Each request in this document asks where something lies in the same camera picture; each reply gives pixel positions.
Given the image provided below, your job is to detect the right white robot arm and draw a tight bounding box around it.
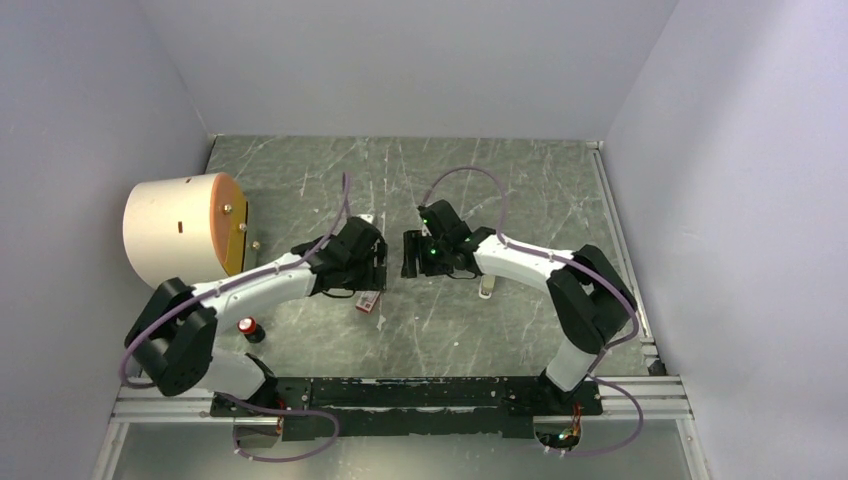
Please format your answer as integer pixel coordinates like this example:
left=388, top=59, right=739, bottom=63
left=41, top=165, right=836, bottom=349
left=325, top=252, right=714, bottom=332
left=401, top=200, right=638, bottom=414

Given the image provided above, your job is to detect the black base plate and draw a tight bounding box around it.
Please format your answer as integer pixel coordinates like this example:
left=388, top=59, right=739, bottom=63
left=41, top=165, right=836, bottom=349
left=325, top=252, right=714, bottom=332
left=209, top=376, right=604, bottom=441

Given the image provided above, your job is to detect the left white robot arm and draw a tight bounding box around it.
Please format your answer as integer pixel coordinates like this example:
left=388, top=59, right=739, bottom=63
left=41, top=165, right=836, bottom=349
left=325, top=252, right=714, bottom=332
left=125, top=216, right=388, bottom=416

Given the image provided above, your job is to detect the beige stapler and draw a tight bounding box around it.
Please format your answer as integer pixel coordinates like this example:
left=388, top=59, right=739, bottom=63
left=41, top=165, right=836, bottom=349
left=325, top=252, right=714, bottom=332
left=478, top=275, right=496, bottom=299

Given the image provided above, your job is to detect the red white staple box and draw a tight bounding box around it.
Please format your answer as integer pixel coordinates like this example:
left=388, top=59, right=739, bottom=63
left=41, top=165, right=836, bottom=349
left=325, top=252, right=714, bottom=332
left=355, top=291, right=381, bottom=314

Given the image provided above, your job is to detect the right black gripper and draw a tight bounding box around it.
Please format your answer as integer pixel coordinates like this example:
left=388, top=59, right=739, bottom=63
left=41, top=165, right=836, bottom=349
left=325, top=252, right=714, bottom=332
left=400, top=230, right=452, bottom=279

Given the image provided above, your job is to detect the cream cylindrical drum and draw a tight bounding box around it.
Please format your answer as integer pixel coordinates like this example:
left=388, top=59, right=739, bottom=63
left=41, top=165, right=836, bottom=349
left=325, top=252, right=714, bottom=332
left=122, top=173, right=260, bottom=289

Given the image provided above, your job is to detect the red emergency stop button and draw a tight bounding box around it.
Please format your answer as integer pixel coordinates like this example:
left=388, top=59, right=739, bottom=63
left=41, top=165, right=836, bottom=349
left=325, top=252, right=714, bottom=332
left=237, top=317, right=266, bottom=344

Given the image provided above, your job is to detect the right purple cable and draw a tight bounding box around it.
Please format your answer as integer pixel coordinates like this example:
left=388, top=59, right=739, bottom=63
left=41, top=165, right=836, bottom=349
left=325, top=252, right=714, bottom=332
left=421, top=165, right=645, bottom=458

